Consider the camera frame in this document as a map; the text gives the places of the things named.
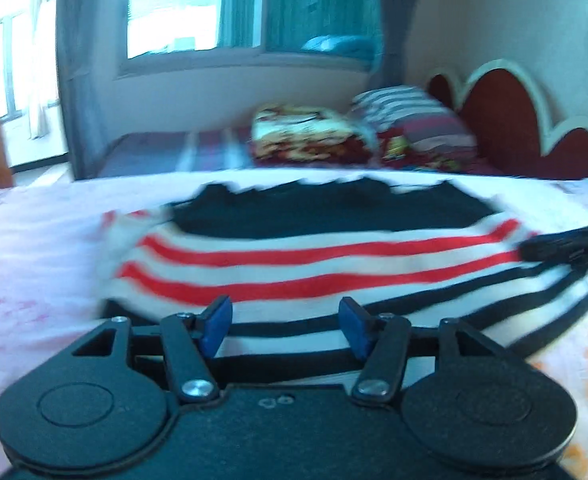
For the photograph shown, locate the striped small mattress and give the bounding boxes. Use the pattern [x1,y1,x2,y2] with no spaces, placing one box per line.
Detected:
[98,128,254,178]

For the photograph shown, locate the large bedroom window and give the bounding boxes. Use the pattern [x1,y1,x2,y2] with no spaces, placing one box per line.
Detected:
[124,0,380,70]

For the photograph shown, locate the grey curtain left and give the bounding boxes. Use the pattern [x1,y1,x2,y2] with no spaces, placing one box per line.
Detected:
[55,0,108,180]

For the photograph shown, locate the striped knit sweater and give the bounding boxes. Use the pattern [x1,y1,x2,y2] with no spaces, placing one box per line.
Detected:
[100,179,588,382]

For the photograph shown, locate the floral white bed sheet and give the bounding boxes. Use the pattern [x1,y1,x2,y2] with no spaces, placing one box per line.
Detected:
[0,170,588,479]

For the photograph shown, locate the red heart headboard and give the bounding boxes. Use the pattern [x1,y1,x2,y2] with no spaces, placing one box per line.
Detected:
[425,58,588,180]

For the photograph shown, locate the grey curtain right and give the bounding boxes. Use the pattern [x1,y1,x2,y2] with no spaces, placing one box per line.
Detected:
[370,0,418,89]

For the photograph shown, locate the blue folded quilt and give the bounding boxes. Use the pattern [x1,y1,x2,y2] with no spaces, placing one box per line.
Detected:
[302,35,375,62]

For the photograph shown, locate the side room window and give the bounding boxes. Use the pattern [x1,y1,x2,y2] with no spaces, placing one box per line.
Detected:
[0,0,63,122]

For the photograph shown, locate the striped pillow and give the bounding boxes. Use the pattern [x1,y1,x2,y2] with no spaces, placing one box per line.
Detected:
[352,86,478,172]

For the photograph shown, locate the folded floral blanket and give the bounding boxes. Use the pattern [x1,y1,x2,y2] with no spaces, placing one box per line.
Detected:
[251,104,375,166]

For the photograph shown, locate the grey curtain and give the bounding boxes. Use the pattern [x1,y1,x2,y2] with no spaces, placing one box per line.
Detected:
[370,0,418,89]
[55,0,108,180]

